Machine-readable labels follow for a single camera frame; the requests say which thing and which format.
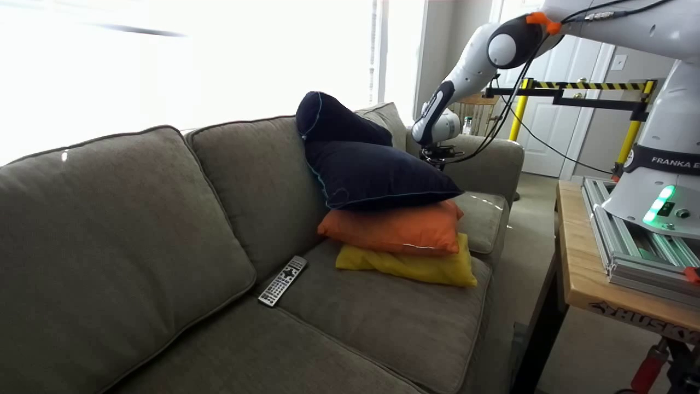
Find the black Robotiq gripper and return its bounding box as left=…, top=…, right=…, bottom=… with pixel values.
left=418, top=140, right=453, bottom=172

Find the dark blue pillow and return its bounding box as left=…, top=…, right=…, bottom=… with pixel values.
left=293, top=91, right=465, bottom=215

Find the orange pillow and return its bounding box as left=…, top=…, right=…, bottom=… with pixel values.
left=315, top=200, right=465, bottom=259

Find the yellow pillow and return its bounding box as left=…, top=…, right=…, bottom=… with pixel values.
left=334, top=232, right=478, bottom=289

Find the silver remote control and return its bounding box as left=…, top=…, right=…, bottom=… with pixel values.
left=255, top=254, right=311, bottom=309

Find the yellow black striped barrier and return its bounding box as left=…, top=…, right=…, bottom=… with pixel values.
left=504, top=74, right=657, bottom=178

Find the white panel door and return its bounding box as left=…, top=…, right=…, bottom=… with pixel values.
left=521, top=31, right=625, bottom=178

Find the wooden table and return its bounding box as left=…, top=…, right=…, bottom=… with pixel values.
left=510, top=178, right=700, bottom=394

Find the beige fabric couch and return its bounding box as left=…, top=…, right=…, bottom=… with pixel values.
left=0, top=101, right=526, bottom=394

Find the red clamp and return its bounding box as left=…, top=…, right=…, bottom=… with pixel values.
left=627, top=339, right=672, bottom=394

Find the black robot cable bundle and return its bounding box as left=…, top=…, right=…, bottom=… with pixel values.
left=444, top=0, right=673, bottom=178

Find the black camera boom stand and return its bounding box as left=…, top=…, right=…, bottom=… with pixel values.
left=482, top=84, right=651, bottom=122

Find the orange cable clip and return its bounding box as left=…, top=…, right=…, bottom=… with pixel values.
left=525, top=9, right=564, bottom=40

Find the aluminium rail base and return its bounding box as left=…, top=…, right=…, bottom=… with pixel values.
left=579, top=176, right=700, bottom=300

